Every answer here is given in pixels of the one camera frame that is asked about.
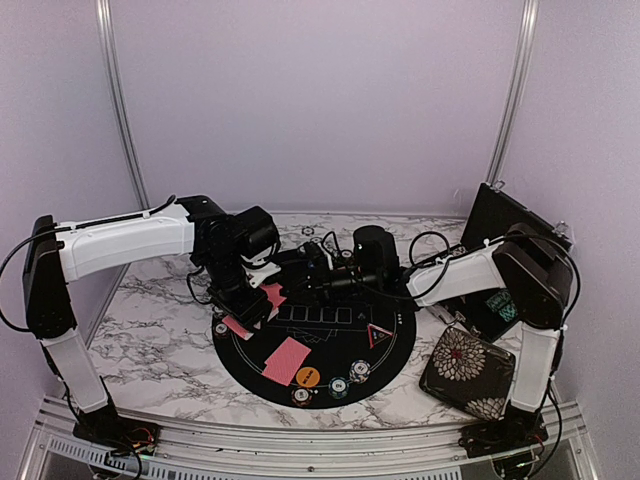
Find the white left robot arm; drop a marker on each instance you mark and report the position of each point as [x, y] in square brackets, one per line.
[62, 253]

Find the orange big blind button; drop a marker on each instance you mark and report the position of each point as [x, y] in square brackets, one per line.
[308, 377]

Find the red poker chip stack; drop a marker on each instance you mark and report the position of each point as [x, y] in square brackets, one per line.
[220, 330]

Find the red playing card deck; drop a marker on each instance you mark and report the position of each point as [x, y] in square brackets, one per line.
[237, 328]

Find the green chip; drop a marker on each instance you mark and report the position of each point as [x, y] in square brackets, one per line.
[338, 387]

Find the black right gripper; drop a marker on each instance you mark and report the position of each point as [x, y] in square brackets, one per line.
[329, 283]

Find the red card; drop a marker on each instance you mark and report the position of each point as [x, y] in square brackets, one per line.
[282, 365]
[275, 297]

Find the red triangular marker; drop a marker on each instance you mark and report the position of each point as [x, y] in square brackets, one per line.
[377, 335]

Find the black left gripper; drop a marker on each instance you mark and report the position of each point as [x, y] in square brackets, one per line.
[247, 311]

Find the blue orange chip stack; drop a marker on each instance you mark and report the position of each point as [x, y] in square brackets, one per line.
[359, 371]

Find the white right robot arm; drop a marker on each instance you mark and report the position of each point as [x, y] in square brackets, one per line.
[521, 423]

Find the floral fabric pouch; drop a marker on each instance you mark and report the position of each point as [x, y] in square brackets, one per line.
[469, 374]

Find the round black poker mat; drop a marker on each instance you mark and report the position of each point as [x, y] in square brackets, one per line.
[336, 333]

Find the black poker chip case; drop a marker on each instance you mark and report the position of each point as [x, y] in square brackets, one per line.
[509, 267]

